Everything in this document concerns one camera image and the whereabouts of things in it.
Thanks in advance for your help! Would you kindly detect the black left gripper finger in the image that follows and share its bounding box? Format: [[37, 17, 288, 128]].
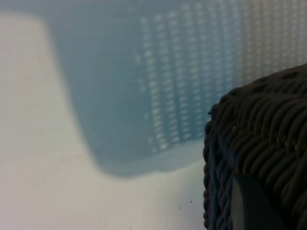
[[229, 173, 285, 230]]

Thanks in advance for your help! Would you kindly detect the dark brown wicker basket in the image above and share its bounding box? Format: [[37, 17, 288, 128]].
[[202, 62, 307, 230]]

